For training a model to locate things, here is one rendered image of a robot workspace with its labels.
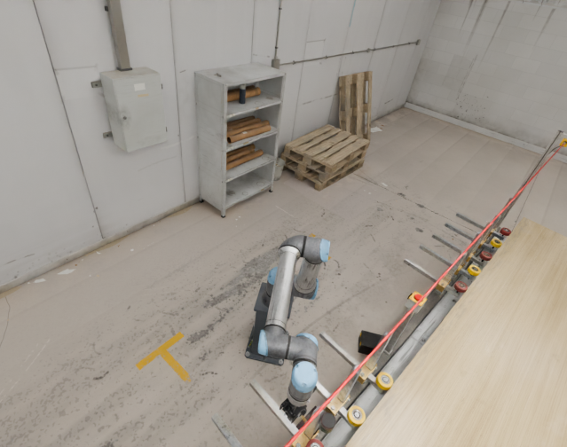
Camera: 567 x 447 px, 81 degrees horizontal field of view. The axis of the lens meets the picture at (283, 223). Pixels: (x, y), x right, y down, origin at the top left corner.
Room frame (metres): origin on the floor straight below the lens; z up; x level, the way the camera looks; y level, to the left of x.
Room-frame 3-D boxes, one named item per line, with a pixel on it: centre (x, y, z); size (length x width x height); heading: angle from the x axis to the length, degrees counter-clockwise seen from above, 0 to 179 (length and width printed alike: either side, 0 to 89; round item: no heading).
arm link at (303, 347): (0.71, -0.16, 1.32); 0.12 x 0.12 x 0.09; 87
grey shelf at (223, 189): (3.57, 0.65, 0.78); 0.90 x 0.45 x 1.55; 145
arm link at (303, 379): (0.60, -0.16, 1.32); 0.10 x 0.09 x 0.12; 177
